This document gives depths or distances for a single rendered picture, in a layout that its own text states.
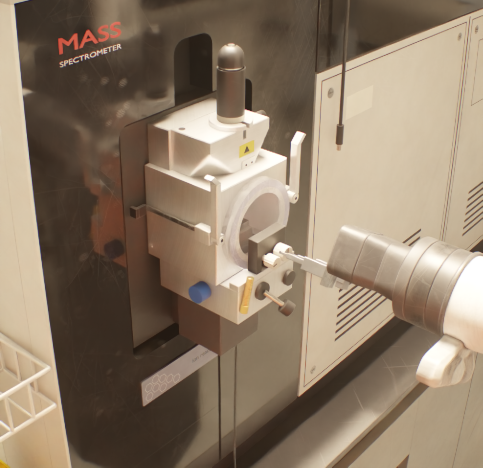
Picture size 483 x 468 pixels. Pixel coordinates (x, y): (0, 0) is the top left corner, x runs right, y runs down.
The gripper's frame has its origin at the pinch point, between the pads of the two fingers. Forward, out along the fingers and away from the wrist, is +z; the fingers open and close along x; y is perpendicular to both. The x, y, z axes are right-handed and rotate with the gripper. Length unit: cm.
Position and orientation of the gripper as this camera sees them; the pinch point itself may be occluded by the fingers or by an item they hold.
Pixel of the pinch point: (284, 252)
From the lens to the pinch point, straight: 78.9
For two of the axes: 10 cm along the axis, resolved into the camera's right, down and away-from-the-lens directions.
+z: -7.6, -3.2, 5.6
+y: 3.3, -9.4, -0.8
